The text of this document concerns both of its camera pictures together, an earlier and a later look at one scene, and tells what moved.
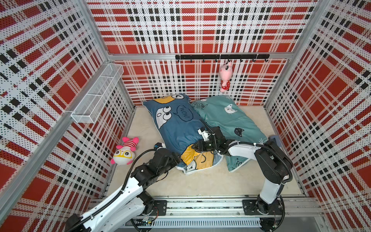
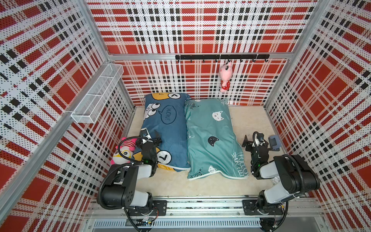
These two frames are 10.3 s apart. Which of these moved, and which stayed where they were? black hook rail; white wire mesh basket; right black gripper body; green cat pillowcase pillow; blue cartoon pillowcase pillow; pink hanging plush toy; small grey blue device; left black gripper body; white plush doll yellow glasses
Moved: blue cartoon pillowcase pillow; green cat pillowcase pillow; left black gripper body; right black gripper body
Stayed: white wire mesh basket; black hook rail; white plush doll yellow glasses; small grey blue device; pink hanging plush toy
